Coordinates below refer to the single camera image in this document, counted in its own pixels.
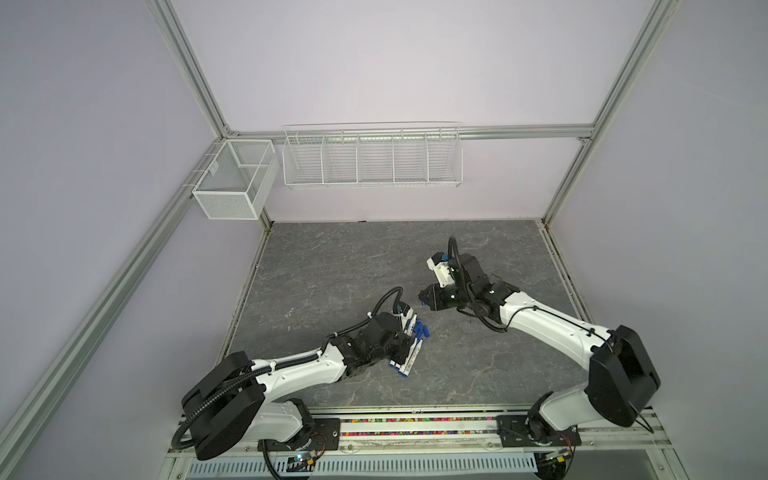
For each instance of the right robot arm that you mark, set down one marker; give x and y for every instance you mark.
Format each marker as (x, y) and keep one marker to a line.
(622, 379)

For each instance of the whiteboard marker pen five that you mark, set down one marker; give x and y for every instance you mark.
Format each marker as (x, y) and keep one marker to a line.
(407, 366)

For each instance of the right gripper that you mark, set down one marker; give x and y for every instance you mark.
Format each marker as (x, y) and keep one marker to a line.
(433, 300)

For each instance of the white mesh box basket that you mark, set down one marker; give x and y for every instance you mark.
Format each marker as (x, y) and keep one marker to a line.
(236, 183)

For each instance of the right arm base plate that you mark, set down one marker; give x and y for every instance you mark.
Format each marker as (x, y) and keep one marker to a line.
(521, 431)

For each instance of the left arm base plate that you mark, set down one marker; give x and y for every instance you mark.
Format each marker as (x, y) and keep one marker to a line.
(320, 434)

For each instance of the white wire shelf basket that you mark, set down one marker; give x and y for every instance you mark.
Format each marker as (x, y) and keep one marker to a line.
(384, 154)

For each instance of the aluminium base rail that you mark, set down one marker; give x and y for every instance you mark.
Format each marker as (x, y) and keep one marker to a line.
(490, 429)

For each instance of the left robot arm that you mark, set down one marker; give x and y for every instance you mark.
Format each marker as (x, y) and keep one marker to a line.
(244, 398)

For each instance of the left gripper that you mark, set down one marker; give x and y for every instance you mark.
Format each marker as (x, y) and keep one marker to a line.
(404, 345)

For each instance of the whiteboard marker pen four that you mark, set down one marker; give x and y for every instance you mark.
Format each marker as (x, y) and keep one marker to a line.
(400, 367)

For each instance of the white vent grille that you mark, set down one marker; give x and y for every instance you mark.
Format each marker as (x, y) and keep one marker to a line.
(342, 466)

